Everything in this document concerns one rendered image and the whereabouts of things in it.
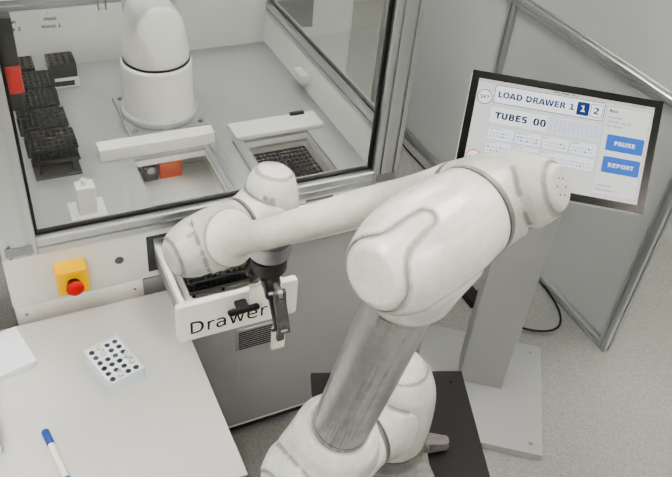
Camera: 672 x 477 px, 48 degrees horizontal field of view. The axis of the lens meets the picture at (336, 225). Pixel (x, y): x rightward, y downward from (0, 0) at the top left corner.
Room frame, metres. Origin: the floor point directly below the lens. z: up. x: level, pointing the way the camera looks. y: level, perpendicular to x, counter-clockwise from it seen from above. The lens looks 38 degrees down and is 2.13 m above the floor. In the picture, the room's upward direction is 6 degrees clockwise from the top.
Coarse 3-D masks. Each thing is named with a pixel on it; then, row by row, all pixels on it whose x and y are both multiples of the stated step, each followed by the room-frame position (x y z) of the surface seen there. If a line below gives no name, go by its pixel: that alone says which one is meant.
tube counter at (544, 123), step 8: (536, 120) 1.84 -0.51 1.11; (544, 120) 1.84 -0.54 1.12; (552, 120) 1.84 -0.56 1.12; (560, 120) 1.84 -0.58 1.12; (568, 120) 1.84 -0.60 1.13; (536, 128) 1.83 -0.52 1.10; (544, 128) 1.83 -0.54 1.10; (552, 128) 1.83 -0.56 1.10; (560, 128) 1.83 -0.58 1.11; (568, 128) 1.83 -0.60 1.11; (576, 128) 1.82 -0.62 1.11; (584, 128) 1.82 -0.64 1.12; (592, 128) 1.82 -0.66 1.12; (600, 128) 1.82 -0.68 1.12; (576, 136) 1.81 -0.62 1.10; (584, 136) 1.81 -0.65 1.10; (592, 136) 1.81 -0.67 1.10
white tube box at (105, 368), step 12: (108, 348) 1.14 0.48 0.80; (120, 348) 1.15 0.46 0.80; (96, 360) 1.11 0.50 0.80; (108, 360) 1.12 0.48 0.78; (120, 360) 1.12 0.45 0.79; (96, 372) 1.09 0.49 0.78; (108, 372) 1.08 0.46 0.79; (132, 372) 1.08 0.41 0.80; (144, 372) 1.10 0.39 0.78; (108, 384) 1.05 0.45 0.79; (120, 384) 1.06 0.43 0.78; (132, 384) 1.08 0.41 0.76
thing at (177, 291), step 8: (160, 240) 1.49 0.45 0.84; (160, 248) 1.39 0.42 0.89; (160, 256) 1.36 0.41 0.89; (160, 264) 1.36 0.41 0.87; (160, 272) 1.35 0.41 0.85; (168, 272) 1.31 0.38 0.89; (168, 280) 1.29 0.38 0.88; (176, 280) 1.35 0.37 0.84; (168, 288) 1.29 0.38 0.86; (176, 288) 1.26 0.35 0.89; (184, 288) 1.32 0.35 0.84; (232, 288) 1.34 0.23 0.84; (176, 296) 1.23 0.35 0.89; (184, 296) 1.30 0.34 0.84; (200, 296) 1.30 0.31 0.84
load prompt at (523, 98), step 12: (504, 96) 1.89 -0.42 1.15; (516, 96) 1.88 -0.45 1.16; (528, 96) 1.88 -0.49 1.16; (540, 96) 1.88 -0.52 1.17; (552, 96) 1.88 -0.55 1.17; (564, 96) 1.88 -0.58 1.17; (528, 108) 1.86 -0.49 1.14; (540, 108) 1.86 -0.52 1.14; (552, 108) 1.86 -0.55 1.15; (564, 108) 1.86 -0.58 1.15; (576, 108) 1.86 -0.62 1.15; (588, 108) 1.86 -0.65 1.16; (600, 108) 1.86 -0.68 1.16; (600, 120) 1.84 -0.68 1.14
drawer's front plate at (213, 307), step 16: (240, 288) 1.25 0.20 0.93; (288, 288) 1.29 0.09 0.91; (176, 304) 1.18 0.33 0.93; (192, 304) 1.18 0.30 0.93; (208, 304) 1.20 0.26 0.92; (224, 304) 1.21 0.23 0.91; (288, 304) 1.29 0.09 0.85; (176, 320) 1.17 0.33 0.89; (192, 320) 1.18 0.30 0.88; (208, 320) 1.20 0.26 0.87; (256, 320) 1.25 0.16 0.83; (192, 336) 1.18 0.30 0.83
